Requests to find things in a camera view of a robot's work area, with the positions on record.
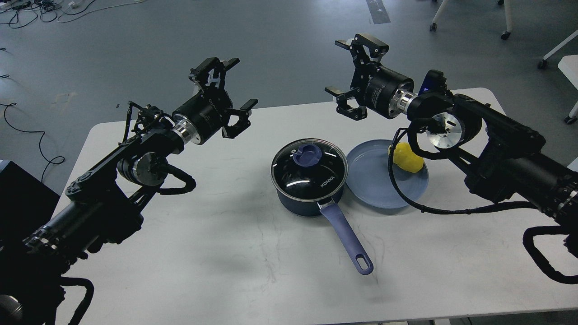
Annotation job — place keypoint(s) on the glass pot lid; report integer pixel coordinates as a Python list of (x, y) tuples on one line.
[(309, 170)]

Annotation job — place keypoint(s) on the yellow potato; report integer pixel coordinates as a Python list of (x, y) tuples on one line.
[(406, 159)]

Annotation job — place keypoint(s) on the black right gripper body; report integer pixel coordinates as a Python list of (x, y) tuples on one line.
[(377, 87)]

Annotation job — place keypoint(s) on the white furniture at right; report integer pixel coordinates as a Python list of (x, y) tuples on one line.
[(568, 65)]

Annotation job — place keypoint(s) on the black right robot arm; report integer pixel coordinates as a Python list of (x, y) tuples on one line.
[(501, 158)]

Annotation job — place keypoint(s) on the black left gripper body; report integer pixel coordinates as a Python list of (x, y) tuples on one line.
[(200, 117)]

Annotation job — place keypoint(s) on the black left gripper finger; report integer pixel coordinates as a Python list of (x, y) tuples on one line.
[(243, 114), (211, 73)]

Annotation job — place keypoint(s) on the blue plate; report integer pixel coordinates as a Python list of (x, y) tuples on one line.
[(369, 180)]

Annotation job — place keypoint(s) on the dark blue saucepan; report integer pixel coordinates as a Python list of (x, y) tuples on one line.
[(329, 209)]

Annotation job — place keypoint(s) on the black box at left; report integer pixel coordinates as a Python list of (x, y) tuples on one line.
[(26, 204)]

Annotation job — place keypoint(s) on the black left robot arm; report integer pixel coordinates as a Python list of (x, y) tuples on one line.
[(106, 202)]

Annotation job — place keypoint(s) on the white chair leg with caster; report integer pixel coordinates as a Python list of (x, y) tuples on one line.
[(507, 6)]

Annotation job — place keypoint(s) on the white chair leg left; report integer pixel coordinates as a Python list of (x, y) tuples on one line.
[(434, 23)]

